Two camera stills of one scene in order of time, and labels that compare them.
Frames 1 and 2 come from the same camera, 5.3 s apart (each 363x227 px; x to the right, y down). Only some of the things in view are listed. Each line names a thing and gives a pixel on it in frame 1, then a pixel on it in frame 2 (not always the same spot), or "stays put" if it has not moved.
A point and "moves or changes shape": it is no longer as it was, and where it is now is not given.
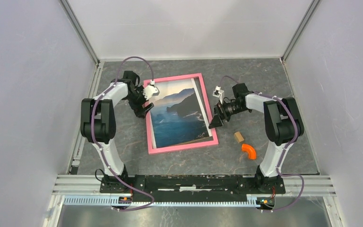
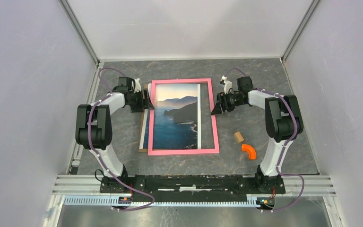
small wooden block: x=238 y=137 stays put
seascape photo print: x=178 y=116 moves or changes shape
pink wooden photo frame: x=152 y=148 moves or changes shape
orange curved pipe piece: x=251 y=150 stays put
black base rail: x=193 y=188 stays put
